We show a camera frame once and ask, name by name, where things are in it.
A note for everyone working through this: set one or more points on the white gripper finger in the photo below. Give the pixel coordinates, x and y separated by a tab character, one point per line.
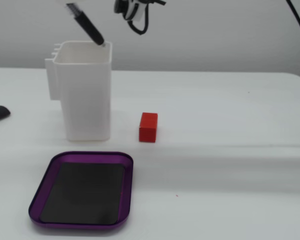
65	1

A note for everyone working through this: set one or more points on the black clear retractable pen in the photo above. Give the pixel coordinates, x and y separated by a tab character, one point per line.
88	27

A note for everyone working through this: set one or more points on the white plastic pen holder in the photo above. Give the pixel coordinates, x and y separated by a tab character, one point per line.
87	100

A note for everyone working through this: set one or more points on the red cube block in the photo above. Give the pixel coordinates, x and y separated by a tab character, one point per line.
148	130

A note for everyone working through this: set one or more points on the purple tray black mat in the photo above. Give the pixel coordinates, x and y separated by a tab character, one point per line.
43	190

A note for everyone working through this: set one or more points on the black camera with white mount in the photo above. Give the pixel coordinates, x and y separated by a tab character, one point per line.
121	7

